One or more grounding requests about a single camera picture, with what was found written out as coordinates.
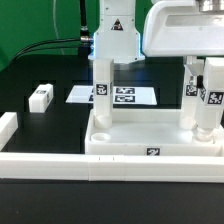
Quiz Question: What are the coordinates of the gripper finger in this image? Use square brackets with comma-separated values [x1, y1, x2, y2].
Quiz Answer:
[184, 56, 204, 88]

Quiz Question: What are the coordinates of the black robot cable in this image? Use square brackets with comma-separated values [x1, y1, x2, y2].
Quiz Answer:
[9, 0, 95, 64]

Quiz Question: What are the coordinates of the white desk tabletop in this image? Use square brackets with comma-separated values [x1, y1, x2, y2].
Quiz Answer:
[85, 108, 224, 157]

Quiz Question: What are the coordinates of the white U-shaped obstacle fence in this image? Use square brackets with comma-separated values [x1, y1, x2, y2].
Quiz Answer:
[0, 112, 224, 183]

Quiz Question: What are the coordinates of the fiducial marker sheet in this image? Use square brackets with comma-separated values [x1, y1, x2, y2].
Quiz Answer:
[66, 85, 157, 105]

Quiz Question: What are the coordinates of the thin grey cable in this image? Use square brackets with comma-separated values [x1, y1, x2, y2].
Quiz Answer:
[52, 0, 66, 56]

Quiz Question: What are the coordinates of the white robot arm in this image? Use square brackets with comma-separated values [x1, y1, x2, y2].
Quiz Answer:
[89, 0, 224, 66]

